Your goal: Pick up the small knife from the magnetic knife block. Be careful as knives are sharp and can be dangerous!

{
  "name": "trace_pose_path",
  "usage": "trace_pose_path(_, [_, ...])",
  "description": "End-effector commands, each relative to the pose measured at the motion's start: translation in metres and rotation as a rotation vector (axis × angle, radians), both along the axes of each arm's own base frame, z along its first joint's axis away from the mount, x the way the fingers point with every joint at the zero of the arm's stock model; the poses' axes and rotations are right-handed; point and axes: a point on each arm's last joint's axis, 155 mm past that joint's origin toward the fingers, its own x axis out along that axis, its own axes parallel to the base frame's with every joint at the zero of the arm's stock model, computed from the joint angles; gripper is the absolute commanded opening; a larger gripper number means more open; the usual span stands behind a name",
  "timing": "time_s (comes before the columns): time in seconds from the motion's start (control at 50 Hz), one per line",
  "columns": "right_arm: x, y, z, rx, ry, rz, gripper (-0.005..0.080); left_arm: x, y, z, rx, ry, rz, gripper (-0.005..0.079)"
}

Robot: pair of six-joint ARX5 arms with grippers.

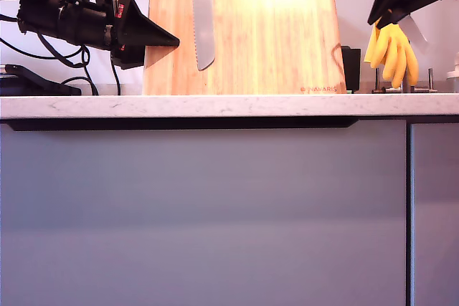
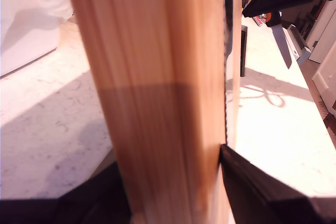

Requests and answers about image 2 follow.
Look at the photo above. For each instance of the wooden magnetic knife block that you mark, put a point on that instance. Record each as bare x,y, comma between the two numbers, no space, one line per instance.
157,77

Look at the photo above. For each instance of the grey box device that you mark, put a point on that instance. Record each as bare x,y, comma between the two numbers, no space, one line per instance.
299,48

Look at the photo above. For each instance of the black container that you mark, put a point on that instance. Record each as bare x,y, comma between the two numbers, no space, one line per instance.
244,51

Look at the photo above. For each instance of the white cabinet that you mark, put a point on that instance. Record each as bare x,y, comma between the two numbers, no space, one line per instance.
325,51

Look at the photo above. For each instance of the white kettle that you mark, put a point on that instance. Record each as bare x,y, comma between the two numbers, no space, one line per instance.
26,24

